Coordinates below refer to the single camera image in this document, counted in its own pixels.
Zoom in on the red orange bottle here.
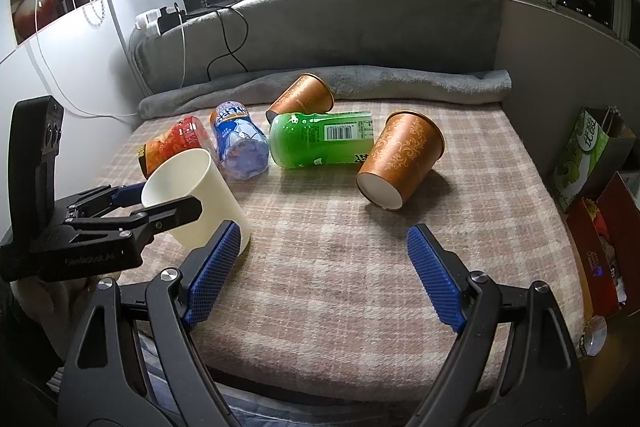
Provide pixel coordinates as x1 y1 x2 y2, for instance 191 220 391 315
138 116 214 180

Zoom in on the plaid blanket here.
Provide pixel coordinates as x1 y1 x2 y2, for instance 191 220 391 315
117 99 586 389

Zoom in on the black cable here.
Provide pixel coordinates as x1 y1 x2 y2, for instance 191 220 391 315
206 4 250 80

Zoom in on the red white vase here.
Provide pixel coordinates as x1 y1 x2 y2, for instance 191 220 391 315
10 0 57 45

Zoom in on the white paper cup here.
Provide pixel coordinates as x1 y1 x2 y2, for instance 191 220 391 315
141 149 253 259

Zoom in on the silver round tin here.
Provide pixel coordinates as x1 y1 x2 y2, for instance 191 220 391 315
580 317 609 358

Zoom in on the white cable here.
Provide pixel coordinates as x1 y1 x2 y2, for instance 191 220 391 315
27 0 138 116

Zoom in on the white bead cord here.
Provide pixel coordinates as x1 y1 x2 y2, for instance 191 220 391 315
81 0 109 28

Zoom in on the white power strip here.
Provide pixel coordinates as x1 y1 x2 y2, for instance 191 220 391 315
134 9 173 34

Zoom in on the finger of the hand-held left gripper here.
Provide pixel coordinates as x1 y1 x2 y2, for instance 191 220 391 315
65 197 203 239
67 184 148 217

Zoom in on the grey cushioned backrest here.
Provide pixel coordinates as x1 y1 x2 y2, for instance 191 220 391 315
128 0 503 98

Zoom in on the grey rolled blanket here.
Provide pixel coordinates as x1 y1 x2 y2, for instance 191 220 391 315
137 66 513 121

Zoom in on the brown patterned paper cup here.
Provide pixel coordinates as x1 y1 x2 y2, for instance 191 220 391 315
265 73 335 121
356 109 446 212

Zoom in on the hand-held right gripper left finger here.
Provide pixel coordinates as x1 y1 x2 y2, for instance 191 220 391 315
55 221 242 427

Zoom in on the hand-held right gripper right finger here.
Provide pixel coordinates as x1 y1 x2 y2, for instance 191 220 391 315
405 223 586 427

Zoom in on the red open box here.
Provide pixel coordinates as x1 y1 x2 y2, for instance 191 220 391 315
565 172 640 324

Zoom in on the black power adapter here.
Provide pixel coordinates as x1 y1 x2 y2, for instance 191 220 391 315
157 4 187 36

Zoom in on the green plastic bottle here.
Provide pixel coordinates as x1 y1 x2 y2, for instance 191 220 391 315
269 110 376 170

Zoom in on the green paper bag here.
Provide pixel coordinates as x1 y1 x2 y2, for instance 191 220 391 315
550 107 637 214

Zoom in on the blue printed plastic bottle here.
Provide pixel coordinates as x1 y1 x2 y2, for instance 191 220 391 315
209 102 271 181

